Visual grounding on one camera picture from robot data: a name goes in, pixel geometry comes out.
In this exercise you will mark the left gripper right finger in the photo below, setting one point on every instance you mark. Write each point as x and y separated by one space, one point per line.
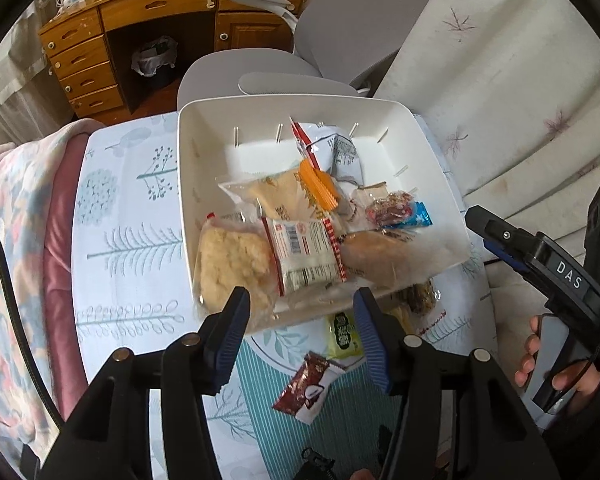
459 417

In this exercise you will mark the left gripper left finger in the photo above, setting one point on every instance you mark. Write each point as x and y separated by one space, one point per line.
107 433

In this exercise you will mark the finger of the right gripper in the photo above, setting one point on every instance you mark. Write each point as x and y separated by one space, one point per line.
520 249

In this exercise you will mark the blue snowflake snack packet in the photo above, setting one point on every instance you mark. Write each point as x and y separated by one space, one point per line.
419 218

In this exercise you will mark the mixed nuts clear packet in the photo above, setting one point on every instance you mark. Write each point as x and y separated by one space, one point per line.
420 298

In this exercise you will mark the green candy packet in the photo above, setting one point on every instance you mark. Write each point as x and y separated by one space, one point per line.
343 340

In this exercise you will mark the brown cracker packet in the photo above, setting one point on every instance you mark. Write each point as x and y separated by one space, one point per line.
364 196

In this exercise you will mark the maroon white chocolate packet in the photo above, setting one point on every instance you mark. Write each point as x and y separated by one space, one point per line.
307 391

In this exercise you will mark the orange grey snack bar packet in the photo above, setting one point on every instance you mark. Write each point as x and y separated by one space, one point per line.
320 186

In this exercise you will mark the white red snack packet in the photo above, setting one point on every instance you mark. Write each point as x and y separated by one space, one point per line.
329 149

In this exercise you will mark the pale crumbly cookie packet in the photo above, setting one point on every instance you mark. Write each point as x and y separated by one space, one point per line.
230 254

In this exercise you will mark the large beige cake packet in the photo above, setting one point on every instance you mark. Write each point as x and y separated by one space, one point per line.
281 196

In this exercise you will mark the red edged dark plum packet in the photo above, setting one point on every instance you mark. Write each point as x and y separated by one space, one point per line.
306 253

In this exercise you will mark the person's right hand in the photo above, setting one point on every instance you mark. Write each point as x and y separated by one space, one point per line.
584 389

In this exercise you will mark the patterned light blue tablecloth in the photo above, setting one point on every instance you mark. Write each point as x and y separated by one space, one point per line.
146 188

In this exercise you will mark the white floral curtain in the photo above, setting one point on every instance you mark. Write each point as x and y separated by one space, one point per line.
511 91

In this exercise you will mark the floral pastel blanket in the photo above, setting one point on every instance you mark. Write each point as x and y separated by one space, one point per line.
38 182

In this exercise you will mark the grey office chair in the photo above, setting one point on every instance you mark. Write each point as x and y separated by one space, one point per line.
338 45

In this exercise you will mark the wooden desk with drawers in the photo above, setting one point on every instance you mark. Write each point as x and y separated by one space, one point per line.
90 49

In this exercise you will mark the black trash bag bin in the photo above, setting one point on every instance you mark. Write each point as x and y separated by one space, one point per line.
157 54

